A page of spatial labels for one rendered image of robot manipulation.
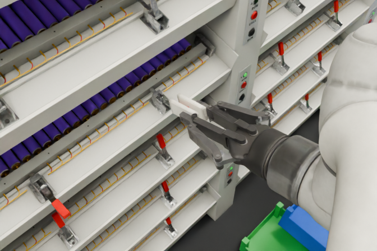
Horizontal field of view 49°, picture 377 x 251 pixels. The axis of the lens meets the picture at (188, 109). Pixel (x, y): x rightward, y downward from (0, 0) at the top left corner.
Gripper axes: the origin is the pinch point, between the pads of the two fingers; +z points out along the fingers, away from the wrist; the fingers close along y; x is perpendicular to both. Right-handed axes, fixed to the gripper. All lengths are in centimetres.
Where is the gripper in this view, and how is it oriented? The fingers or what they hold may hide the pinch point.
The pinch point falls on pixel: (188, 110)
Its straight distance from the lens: 74.1
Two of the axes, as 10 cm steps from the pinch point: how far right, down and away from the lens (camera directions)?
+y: 7.1, -5.4, 4.5
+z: -6.8, -3.7, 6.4
